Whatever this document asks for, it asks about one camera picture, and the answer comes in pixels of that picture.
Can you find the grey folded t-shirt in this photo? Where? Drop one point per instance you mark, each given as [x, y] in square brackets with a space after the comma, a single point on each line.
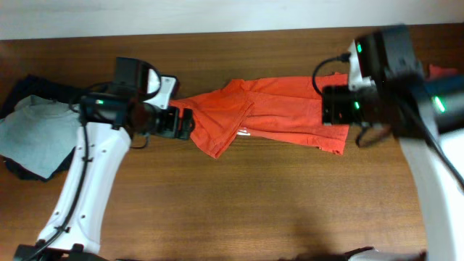
[39, 134]

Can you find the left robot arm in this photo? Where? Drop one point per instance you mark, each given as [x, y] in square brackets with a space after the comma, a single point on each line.
[135, 102]

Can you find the orange soccer t-shirt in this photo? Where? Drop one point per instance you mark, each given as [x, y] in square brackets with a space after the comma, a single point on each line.
[283, 109]

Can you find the red ribbed garment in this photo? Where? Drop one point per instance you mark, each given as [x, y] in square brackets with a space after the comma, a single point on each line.
[437, 72]

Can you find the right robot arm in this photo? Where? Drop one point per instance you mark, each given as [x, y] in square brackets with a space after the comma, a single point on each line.
[388, 88]

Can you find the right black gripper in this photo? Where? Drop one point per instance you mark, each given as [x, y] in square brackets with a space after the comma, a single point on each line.
[333, 105]

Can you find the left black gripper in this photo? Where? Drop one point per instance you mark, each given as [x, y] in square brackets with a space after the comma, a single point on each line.
[171, 129]

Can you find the dark navy folded garment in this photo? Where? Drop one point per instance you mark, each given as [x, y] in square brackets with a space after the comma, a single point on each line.
[41, 87]

